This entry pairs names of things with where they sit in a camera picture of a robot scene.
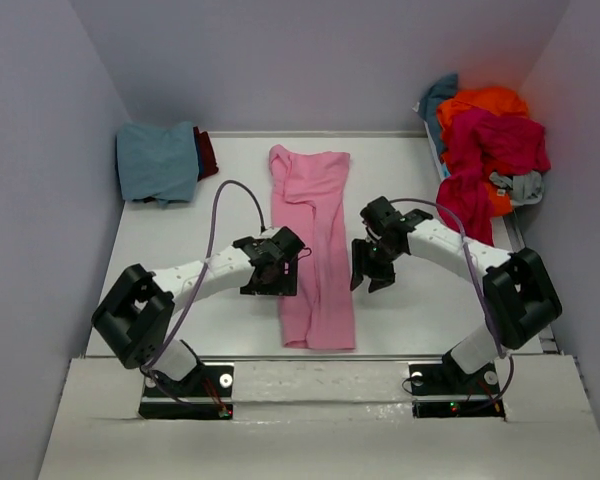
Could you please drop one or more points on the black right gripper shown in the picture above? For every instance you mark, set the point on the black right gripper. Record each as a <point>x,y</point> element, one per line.
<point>360,248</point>

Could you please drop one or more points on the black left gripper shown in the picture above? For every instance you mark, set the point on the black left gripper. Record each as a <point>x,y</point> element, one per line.
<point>284,286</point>

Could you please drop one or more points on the pink t shirt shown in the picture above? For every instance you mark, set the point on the pink t shirt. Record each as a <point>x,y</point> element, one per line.
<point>307,197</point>

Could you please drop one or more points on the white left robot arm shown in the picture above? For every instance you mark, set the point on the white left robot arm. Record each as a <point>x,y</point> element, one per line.
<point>134,317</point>

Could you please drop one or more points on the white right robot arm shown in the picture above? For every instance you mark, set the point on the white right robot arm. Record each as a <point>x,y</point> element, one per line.
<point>514,289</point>

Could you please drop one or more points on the clear plastic bin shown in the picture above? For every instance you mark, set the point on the clear plastic bin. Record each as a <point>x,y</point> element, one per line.
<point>433,130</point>

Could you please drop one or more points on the folded dark red t shirt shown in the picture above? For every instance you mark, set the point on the folded dark red t shirt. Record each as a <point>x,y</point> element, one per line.
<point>207,163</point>

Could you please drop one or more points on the folded light blue t shirt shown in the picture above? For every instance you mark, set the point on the folded light blue t shirt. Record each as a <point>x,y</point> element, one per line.
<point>157,163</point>

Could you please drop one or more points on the magenta t shirt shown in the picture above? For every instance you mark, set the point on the magenta t shirt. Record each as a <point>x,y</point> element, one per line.
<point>481,143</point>

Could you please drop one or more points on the grey t shirt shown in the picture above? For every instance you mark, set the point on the grey t shirt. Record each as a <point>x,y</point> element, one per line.
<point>523,190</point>

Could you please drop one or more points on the teal t shirt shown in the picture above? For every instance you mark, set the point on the teal t shirt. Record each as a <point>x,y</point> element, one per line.
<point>441,90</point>

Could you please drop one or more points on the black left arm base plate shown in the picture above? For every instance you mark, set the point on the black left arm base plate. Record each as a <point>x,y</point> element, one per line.
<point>204,395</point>

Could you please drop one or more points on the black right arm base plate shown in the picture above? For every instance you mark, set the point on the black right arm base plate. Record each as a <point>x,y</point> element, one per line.
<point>435,397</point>

